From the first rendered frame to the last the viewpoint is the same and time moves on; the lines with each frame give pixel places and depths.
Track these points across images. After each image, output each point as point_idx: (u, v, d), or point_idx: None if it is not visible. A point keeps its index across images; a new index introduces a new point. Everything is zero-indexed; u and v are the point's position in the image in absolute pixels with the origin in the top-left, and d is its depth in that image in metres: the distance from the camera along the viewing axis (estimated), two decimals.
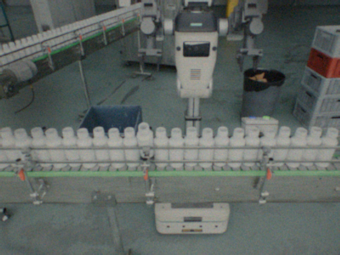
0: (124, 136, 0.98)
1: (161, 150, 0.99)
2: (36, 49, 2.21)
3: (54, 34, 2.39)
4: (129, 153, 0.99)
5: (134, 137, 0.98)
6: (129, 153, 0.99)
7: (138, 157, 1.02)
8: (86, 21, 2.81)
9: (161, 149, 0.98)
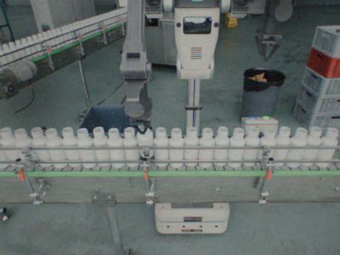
0: (124, 136, 0.98)
1: (161, 150, 0.99)
2: (36, 49, 2.21)
3: (54, 34, 2.39)
4: (129, 153, 0.99)
5: (134, 137, 0.98)
6: (129, 153, 0.99)
7: (138, 157, 1.02)
8: (86, 21, 2.81)
9: (161, 149, 0.98)
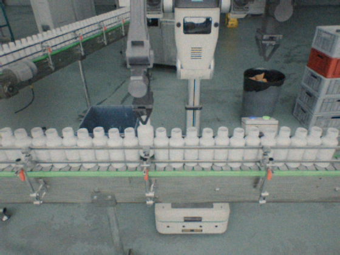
0: (124, 137, 0.98)
1: (162, 150, 0.99)
2: (36, 49, 2.21)
3: (54, 34, 2.39)
4: (129, 153, 0.99)
5: (134, 138, 0.98)
6: (129, 153, 0.99)
7: (138, 158, 1.02)
8: (86, 21, 2.81)
9: (161, 149, 0.98)
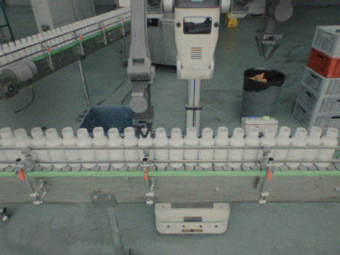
0: (124, 136, 0.98)
1: (162, 151, 0.98)
2: (36, 49, 2.21)
3: (54, 34, 2.39)
4: (129, 153, 0.99)
5: (134, 137, 0.98)
6: (129, 153, 0.99)
7: (138, 157, 1.02)
8: (86, 21, 2.81)
9: (161, 149, 0.98)
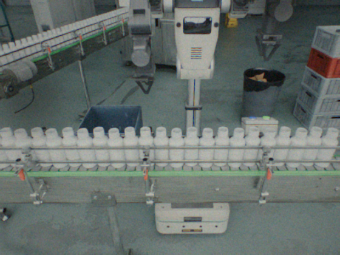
0: (124, 136, 0.98)
1: (161, 150, 0.99)
2: (36, 49, 2.21)
3: (54, 34, 2.39)
4: (129, 153, 0.99)
5: (135, 136, 0.98)
6: (129, 153, 0.99)
7: (138, 156, 1.03)
8: (86, 21, 2.81)
9: (161, 149, 0.98)
